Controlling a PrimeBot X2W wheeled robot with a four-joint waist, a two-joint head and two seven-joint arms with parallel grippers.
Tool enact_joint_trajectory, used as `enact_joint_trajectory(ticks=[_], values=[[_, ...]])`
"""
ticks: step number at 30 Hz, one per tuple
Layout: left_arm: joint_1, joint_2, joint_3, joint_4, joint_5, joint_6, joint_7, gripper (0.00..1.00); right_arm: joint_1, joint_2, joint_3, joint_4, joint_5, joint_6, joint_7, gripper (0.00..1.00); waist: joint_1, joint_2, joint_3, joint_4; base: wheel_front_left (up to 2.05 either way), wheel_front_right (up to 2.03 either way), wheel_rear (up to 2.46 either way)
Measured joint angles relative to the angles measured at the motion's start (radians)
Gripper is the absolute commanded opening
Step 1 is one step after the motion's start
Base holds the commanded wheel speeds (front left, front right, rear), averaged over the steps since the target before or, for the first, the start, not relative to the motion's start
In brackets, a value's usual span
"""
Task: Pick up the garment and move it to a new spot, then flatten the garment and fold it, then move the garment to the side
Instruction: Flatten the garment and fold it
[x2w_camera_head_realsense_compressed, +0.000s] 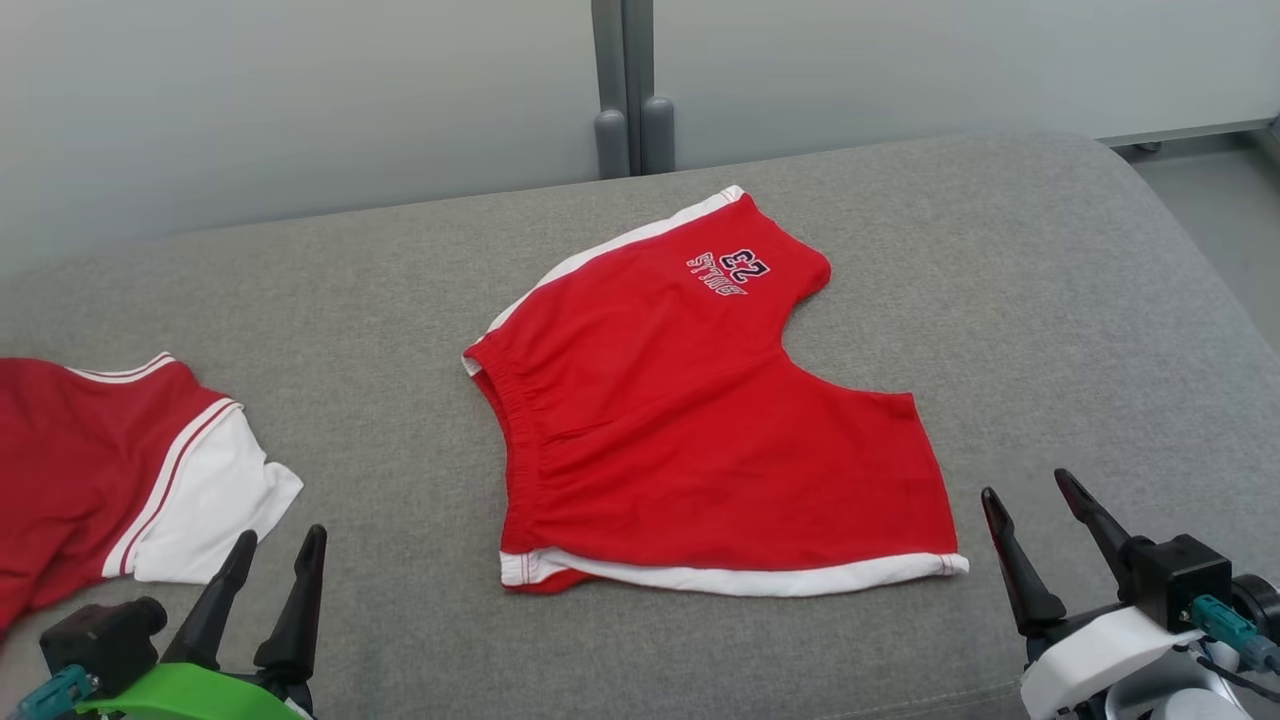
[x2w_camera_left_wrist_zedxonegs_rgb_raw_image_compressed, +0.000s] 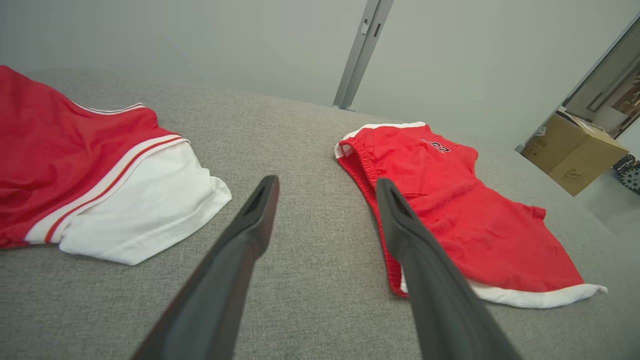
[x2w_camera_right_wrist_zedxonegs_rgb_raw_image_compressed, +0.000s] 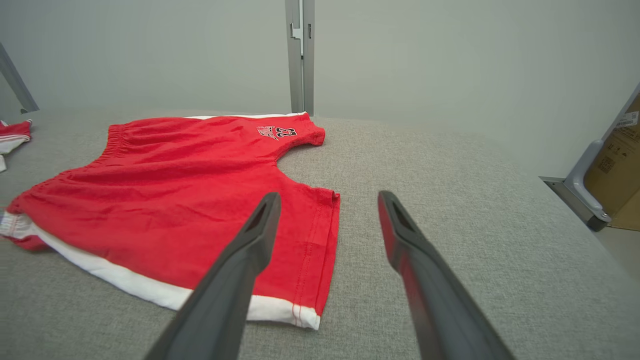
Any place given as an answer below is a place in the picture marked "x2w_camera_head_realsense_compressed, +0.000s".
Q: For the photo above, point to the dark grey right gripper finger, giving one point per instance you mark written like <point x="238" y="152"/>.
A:
<point x="1095" y="518"/>
<point x="1025" y="590"/>

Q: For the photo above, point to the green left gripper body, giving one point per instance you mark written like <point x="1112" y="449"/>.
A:
<point x="190" y="695"/>

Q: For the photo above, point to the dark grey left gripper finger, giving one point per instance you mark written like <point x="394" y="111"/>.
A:
<point x="215" y="610"/>
<point x="295" y="620"/>

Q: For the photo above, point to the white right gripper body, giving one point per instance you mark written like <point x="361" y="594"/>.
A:
<point x="1100" y="655"/>

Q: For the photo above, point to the red and white jersey shirt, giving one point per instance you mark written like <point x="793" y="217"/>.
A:
<point x="70" y="460"/>

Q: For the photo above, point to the red shorts with white trim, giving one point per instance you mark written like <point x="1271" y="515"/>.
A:
<point x="680" y="420"/>

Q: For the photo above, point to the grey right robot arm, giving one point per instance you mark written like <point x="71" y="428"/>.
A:
<point x="1180" y="700"/>

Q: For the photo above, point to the white cloth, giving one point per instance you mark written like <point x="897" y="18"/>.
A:
<point x="400" y="300"/>

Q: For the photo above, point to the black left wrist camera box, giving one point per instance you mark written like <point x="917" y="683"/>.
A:
<point x="100" y="640"/>

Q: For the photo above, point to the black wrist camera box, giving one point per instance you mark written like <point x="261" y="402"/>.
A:
<point x="100" y="640"/>
<point x="1180" y="585"/>

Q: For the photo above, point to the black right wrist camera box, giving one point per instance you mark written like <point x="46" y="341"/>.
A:
<point x="1180" y="585"/>

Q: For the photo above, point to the teal right camera connector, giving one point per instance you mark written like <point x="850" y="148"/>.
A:
<point x="1225" y="625"/>

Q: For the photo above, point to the teal camera connector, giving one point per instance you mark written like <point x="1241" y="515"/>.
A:
<point x="1225" y="625"/>
<point x="55" y="695"/>

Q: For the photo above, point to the teal left camera connector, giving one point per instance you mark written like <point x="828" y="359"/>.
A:
<point x="55" y="695"/>

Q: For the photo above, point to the grey floor rail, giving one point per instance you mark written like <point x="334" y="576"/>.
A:
<point x="1190" y="132"/>

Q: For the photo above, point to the grey partition door frame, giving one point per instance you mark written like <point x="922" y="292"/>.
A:
<point x="632" y="90"/>

